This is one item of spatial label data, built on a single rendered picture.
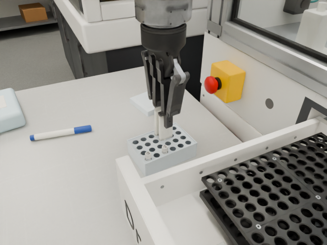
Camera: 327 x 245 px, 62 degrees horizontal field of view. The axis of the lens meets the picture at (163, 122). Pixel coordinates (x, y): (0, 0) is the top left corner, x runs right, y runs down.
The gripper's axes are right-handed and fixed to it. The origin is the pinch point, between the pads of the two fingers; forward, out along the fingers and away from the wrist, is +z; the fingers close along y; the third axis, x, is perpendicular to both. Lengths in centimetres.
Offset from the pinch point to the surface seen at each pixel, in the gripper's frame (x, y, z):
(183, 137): 4.2, 1.5, 4.8
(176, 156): 0.1, 5.2, 5.3
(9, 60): -26, -272, 84
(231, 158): 1.2, 18.2, -4.5
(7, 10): -10, -389, 62
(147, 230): -16.3, 24.5, -8.4
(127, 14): 15, -49, -8
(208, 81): 12.8, -2.0, -4.9
